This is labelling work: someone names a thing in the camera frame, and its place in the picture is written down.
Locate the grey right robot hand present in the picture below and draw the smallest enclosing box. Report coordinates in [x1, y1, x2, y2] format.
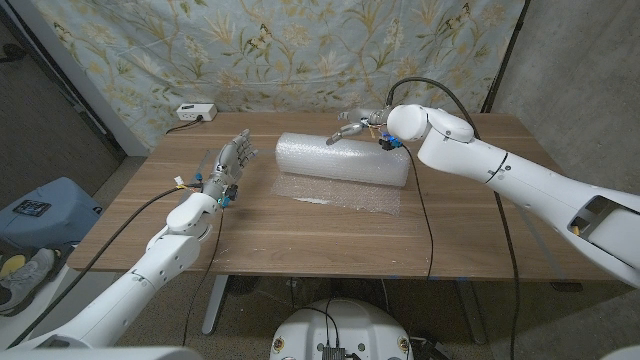
[325, 107, 394, 147]

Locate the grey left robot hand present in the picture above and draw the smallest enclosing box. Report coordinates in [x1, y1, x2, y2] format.
[201, 128, 259, 201]

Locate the clear bubble wrap roll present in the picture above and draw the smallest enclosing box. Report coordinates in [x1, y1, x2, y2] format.
[270, 131, 412, 217]

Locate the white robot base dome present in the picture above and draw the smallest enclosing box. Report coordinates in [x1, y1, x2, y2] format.
[269, 298, 415, 360]

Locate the white power strip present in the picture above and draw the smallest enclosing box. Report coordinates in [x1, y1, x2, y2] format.
[175, 103, 219, 123]

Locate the floral printed backdrop cloth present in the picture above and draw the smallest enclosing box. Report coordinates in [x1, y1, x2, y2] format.
[29, 0, 529, 151]

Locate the black backdrop stand pole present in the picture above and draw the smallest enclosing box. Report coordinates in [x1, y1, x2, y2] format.
[480, 0, 532, 114]

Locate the grey metal table leg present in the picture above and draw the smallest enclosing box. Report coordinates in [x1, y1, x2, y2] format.
[201, 274, 230, 335]
[455, 279, 487, 345]

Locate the blue plastic storage bin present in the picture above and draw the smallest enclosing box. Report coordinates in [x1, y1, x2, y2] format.
[0, 176, 104, 250]

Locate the black label with white print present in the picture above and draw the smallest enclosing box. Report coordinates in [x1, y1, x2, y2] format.
[12, 199, 53, 218]

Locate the white robot torso shell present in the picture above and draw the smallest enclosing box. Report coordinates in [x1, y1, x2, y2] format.
[0, 345, 204, 360]

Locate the grey sneaker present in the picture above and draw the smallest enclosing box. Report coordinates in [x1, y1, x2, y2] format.
[0, 247, 55, 317]

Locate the black power strip cord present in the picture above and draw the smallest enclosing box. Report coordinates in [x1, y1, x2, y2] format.
[164, 115, 205, 135]

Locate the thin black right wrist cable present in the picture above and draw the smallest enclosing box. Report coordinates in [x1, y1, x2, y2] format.
[399, 143, 435, 280]

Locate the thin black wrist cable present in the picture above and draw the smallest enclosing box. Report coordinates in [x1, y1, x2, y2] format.
[399, 143, 435, 280]
[182, 205, 226, 347]

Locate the thin black left wrist cable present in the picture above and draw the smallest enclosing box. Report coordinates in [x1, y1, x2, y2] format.
[182, 205, 226, 347]

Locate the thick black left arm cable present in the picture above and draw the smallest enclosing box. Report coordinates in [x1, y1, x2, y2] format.
[7, 184, 206, 350]

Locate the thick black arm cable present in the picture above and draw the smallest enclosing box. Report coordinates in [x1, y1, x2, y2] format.
[385, 76, 521, 360]
[7, 184, 206, 350]

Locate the black cable on robot base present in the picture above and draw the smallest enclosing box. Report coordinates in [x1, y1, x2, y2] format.
[291, 298, 341, 349]

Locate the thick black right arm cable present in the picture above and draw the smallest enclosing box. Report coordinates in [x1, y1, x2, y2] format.
[385, 76, 521, 360]

